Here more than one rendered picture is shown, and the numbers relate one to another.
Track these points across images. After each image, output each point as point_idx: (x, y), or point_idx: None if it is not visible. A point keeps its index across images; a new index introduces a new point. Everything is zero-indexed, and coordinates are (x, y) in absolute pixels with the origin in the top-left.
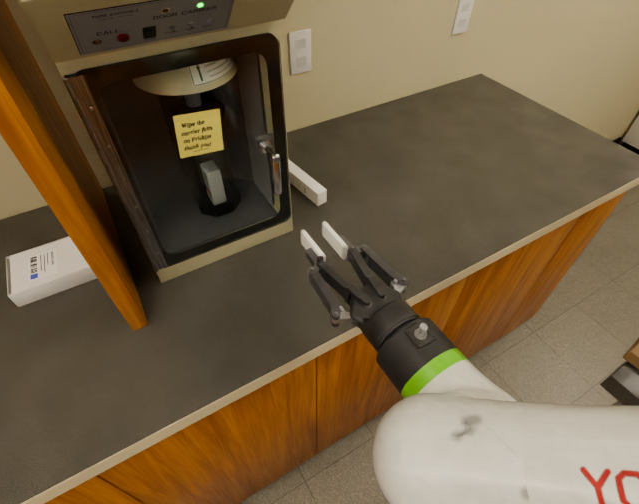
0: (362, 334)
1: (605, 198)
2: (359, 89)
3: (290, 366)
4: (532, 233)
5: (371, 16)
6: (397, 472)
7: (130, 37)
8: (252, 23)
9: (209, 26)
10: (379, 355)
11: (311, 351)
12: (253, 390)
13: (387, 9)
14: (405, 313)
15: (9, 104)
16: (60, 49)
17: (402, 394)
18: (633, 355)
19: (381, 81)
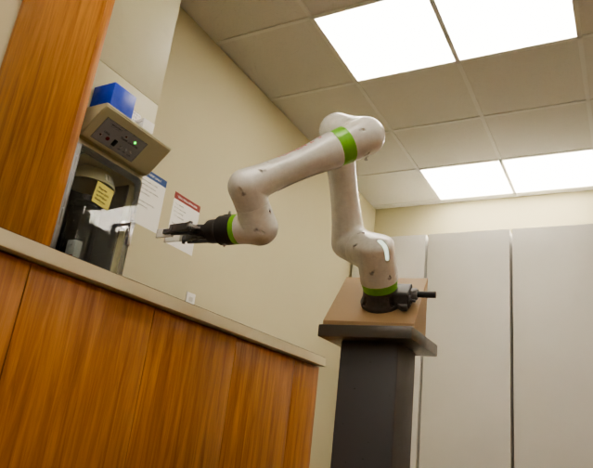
0: (176, 339)
1: (301, 352)
2: None
3: (148, 292)
4: (264, 333)
5: (138, 271)
6: (238, 170)
7: (108, 140)
8: (138, 167)
9: (128, 156)
10: (214, 222)
11: (159, 292)
12: (128, 291)
13: (148, 273)
14: None
15: (81, 123)
16: (90, 128)
17: (227, 226)
18: (325, 320)
19: None
